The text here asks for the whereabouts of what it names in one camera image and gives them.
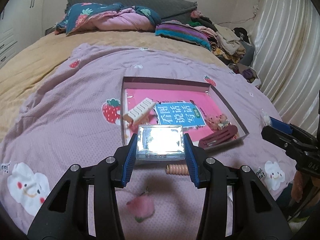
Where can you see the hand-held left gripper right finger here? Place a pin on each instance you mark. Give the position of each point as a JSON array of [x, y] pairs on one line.
[[192, 161]]

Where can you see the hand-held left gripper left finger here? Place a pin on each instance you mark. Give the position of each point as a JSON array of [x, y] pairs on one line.
[[128, 161]]

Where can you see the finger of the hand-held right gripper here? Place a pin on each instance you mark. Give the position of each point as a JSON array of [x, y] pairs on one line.
[[277, 136], [282, 125]]

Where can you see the small clear plastic packet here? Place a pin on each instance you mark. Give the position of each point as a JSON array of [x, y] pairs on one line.
[[265, 118]]

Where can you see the clear plastic case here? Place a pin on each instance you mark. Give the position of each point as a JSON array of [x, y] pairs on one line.
[[160, 140]]

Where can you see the white hair claw clip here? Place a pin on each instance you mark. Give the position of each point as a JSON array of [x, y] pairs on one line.
[[138, 110]]

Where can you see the person's right hand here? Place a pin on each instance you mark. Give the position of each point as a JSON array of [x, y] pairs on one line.
[[297, 188]]

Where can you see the maroon hair clip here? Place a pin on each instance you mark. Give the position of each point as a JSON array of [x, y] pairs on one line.
[[220, 136]]

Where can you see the dark teal cloth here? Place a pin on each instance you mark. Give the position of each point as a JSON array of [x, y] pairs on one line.
[[283, 200]]

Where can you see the pink floral hair accessory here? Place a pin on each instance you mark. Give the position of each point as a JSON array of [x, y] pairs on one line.
[[216, 121]]

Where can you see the pink book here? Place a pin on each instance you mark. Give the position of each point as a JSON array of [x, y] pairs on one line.
[[207, 107]]

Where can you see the lilac cartoon print quilt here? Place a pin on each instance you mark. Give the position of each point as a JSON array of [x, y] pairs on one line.
[[75, 130]]

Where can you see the white curtain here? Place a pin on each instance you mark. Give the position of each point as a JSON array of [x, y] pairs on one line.
[[287, 55]]

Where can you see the pile of clothes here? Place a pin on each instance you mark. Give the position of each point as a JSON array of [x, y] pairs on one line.
[[230, 42]]

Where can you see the striped pillow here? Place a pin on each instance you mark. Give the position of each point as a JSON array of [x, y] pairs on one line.
[[180, 31]]

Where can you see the beige bed sheet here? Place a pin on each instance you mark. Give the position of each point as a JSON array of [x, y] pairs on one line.
[[37, 60]]

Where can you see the dark blue strawberry duvet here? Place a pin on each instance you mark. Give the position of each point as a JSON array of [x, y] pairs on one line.
[[80, 17]]

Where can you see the grey headboard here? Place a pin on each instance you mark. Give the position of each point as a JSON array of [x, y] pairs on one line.
[[150, 2]]

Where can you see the white wardrobe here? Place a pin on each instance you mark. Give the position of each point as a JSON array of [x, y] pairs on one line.
[[15, 17]]

